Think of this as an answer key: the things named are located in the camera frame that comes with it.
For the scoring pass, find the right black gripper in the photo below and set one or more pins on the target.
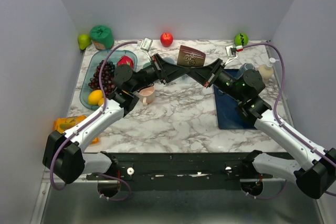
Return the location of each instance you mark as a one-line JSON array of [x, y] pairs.
[[203, 75]]

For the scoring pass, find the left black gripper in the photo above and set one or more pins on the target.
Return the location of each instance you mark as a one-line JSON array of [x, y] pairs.
[[168, 71]]

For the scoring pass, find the pink mug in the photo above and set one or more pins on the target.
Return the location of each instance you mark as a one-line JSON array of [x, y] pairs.
[[147, 95]]

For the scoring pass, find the brown patterned mug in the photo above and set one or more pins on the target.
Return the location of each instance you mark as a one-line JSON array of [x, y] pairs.
[[190, 57]]

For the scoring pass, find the dark teal mug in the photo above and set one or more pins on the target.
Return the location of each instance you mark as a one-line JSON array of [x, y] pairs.
[[243, 68]]

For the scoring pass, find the grey blue mug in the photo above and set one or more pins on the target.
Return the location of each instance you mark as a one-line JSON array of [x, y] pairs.
[[169, 60]]

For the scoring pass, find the mint green mug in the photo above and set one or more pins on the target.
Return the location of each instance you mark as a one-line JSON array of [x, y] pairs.
[[147, 65]]

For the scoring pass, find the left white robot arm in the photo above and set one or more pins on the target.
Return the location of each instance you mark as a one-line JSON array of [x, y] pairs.
[[64, 151]]

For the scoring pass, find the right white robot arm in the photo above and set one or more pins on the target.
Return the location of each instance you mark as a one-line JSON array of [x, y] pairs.
[[314, 168]]

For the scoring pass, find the red apple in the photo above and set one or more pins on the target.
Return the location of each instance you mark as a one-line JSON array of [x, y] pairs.
[[166, 39]]

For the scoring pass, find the red dragon fruit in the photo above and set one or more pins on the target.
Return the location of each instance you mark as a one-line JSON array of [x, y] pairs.
[[126, 60]]

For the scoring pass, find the green striped ball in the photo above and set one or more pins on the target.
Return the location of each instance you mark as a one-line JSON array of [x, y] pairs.
[[241, 39]]

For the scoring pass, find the dark blue tray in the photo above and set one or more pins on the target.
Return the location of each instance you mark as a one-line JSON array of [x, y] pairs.
[[227, 116]]

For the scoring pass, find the cream soap pump bottle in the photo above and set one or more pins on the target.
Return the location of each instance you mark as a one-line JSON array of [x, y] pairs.
[[266, 70]]

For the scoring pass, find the small yellow lemon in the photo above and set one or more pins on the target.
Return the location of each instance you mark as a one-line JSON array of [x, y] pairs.
[[101, 102]]

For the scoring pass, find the teal transparent fruit tray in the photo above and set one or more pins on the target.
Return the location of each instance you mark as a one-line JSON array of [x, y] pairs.
[[91, 69]]

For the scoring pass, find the yellow mango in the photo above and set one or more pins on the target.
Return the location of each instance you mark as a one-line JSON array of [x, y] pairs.
[[95, 97]]

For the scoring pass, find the green pear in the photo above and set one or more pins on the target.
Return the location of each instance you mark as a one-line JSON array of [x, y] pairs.
[[83, 41]]

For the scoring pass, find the orange snack bag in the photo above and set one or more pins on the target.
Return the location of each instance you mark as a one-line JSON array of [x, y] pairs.
[[62, 124]]

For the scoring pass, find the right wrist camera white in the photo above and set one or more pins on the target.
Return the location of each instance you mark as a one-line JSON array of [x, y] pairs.
[[232, 53]]

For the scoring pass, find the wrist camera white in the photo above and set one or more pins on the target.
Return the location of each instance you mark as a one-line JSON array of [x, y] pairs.
[[145, 46], [232, 53]]

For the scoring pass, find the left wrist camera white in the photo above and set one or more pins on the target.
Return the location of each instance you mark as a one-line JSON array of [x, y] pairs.
[[145, 46]]

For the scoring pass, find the black table front rail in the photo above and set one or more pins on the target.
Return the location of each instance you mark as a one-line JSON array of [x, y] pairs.
[[188, 171]]

